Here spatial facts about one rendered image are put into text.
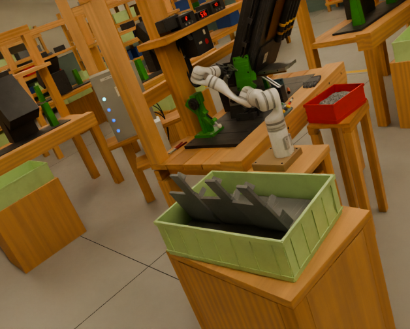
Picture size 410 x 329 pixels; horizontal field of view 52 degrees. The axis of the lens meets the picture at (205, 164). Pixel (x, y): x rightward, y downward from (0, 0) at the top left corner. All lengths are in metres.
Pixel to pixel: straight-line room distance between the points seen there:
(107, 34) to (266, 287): 1.56
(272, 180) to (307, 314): 0.58
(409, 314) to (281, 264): 1.10
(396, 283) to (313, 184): 1.03
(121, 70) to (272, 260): 1.41
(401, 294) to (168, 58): 1.86
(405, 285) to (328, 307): 1.01
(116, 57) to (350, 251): 1.55
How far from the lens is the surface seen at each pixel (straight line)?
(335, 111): 2.48
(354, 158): 2.58
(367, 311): 1.85
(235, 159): 2.17
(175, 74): 2.69
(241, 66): 2.70
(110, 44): 2.40
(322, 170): 2.15
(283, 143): 2.03
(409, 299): 2.48
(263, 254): 1.45
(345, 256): 1.62
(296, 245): 1.44
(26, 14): 12.86
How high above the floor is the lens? 1.74
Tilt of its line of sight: 22 degrees down
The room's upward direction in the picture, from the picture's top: 21 degrees counter-clockwise
